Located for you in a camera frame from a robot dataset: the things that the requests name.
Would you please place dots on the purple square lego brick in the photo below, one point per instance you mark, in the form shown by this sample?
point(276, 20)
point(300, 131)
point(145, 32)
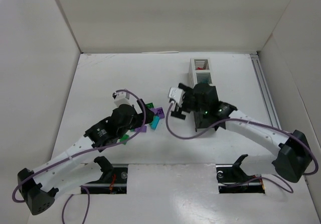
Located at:
point(160, 112)

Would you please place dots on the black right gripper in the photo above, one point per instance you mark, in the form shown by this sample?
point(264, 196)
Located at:
point(184, 103)

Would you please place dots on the black double-bin container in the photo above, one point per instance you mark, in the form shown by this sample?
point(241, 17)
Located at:
point(204, 120)

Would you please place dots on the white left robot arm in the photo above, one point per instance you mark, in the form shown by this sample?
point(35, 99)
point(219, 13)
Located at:
point(83, 162)

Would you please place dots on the white double-bin container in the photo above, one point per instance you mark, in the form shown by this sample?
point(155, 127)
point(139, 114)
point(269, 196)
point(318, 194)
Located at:
point(199, 71)

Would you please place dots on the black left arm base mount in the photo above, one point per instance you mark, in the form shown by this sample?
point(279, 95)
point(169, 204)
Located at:
point(112, 178)

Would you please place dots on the purple rounded lego brick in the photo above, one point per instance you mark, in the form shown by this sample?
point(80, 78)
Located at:
point(142, 129)

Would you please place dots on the purple oval lego piece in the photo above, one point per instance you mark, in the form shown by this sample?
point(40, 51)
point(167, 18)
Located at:
point(153, 110)

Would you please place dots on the teal long lego brick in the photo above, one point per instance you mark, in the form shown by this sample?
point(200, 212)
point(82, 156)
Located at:
point(153, 125)

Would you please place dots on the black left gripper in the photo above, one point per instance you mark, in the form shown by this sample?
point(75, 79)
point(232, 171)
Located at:
point(144, 114)

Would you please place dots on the green sloped lego brick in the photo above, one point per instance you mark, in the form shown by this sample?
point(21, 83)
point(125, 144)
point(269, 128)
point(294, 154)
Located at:
point(123, 140)

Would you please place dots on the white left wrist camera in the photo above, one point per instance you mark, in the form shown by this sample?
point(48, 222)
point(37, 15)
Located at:
point(121, 97)

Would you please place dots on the dark green studded lego brick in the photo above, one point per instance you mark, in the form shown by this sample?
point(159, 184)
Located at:
point(150, 105)

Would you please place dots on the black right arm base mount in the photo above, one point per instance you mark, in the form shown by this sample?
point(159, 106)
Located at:
point(231, 179)

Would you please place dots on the aluminium rail at table edge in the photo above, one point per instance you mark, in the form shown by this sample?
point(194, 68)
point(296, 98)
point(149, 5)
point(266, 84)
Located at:
point(267, 99)

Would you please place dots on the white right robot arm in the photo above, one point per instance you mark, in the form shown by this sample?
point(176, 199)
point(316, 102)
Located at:
point(289, 153)

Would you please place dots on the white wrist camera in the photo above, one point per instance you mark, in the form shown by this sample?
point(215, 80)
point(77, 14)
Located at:
point(121, 97)
point(175, 96)

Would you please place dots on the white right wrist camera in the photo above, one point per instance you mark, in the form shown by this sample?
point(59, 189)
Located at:
point(175, 96)

